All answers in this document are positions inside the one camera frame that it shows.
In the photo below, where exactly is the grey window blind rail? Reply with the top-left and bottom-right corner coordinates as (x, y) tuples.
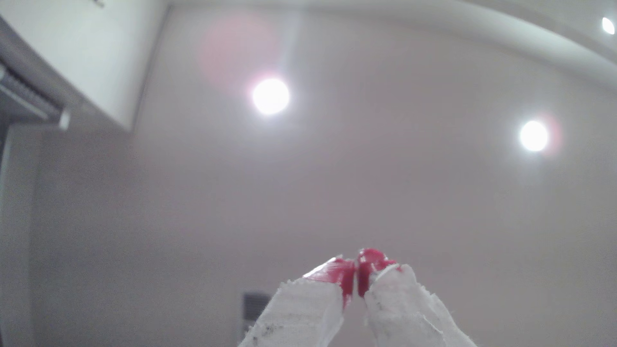
(0, 64), (71, 131)

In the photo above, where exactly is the grey wall vent grille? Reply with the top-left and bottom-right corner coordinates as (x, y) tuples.
(240, 291), (271, 339)

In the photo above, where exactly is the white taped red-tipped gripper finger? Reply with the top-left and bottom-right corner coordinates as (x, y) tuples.
(357, 249), (478, 347)
(238, 257), (356, 347)

